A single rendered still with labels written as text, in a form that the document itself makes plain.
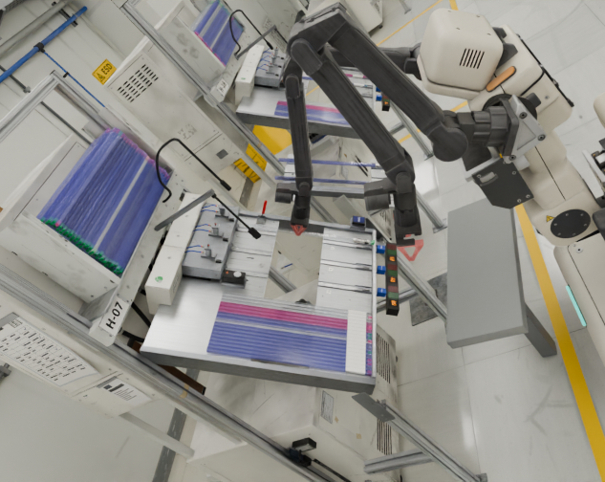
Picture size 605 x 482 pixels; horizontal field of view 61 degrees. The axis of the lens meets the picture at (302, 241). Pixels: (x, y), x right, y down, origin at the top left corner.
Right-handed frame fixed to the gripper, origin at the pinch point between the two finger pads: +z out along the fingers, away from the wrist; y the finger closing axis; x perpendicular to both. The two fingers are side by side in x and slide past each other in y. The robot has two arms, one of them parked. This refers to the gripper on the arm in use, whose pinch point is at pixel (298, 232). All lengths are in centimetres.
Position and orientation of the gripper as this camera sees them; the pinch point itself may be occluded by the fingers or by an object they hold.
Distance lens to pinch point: 194.8
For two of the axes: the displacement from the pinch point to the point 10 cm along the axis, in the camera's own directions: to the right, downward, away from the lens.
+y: -1.0, 6.8, -7.3
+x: 9.9, 1.4, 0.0
